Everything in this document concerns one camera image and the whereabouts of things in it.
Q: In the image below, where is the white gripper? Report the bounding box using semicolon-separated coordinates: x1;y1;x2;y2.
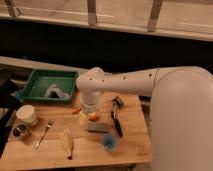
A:
79;92;100;126

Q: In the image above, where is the grey rectangular eraser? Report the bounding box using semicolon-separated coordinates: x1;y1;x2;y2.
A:
87;122;109;133

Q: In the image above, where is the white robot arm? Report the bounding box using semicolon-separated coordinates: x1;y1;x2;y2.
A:
76;66;213;171

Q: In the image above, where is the blue plastic cup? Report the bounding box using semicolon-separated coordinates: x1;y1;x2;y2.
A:
102;133;117;152

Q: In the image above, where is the white paper cup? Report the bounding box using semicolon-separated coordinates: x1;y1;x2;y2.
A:
16;105;38;126

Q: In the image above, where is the small metal cup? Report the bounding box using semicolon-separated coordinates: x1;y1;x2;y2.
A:
12;124;31;141

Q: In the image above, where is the orange carrot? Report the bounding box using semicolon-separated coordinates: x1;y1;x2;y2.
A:
72;107;81;114

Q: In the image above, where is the yellow banana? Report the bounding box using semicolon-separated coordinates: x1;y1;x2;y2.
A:
60;129;73;160

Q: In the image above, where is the silver fork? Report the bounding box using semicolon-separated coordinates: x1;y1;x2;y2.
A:
33;120;54;151

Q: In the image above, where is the grey white cloth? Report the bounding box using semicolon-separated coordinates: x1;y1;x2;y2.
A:
44;84;70;99

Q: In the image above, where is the green plastic tray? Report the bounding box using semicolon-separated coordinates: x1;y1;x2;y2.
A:
22;69;78;103

